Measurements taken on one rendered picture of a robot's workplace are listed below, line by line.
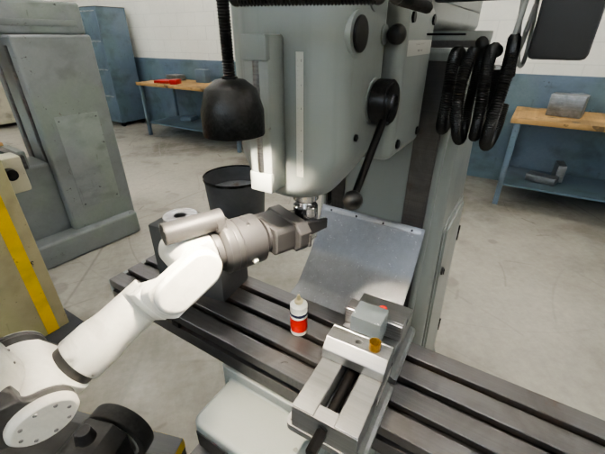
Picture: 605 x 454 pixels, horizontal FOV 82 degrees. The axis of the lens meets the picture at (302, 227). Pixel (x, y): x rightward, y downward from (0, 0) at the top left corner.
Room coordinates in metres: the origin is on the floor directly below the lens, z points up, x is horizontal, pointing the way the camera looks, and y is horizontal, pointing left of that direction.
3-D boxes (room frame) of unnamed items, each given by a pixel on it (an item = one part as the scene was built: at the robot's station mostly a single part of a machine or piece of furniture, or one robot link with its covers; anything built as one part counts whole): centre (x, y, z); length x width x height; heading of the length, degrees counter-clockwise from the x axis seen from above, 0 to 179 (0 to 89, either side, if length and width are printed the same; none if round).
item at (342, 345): (0.48, -0.11, 1.02); 0.12 x 0.06 x 0.04; 60
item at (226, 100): (0.42, 0.08, 1.48); 0.07 x 0.07 x 0.06
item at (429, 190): (1.13, -0.33, 0.78); 0.50 x 0.46 x 1.56; 148
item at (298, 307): (0.62, 0.01, 0.98); 0.04 x 0.04 x 0.11
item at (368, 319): (0.53, -0.13, 1.04); 0.06 x 0.05 x 0.06; 60
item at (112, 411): (0.64, 0.55, 0.50); 0.20 x 0.05 x 0.20; 76
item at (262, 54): (0.51, 0.05, 1.45); 0.04 x 0.04 x 0.21; 58
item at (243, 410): (0.60, -0.01, 0.79); 0.50 x 0.35 x 0.12; 148
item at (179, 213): (0.82, 0.28, 1.03); 0.22 x 0.12 x 0.20; 65
